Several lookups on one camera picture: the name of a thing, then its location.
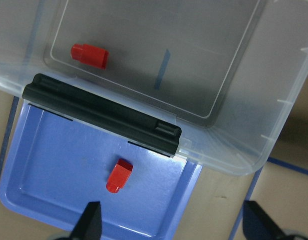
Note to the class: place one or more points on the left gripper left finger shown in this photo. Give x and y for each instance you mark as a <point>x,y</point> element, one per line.
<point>89,225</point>

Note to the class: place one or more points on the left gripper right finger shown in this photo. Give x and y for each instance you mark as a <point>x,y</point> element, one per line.
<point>257,224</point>

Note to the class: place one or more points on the red block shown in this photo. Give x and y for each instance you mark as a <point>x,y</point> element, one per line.
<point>90,55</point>
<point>119,176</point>

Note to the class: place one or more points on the clear plastic storage box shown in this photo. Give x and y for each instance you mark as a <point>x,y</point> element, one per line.
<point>227,72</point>

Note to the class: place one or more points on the blue plastic tray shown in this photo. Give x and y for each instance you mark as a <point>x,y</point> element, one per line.
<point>56,166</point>

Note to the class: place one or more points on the black box latch handle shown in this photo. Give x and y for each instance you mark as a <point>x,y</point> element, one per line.
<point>142,129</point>

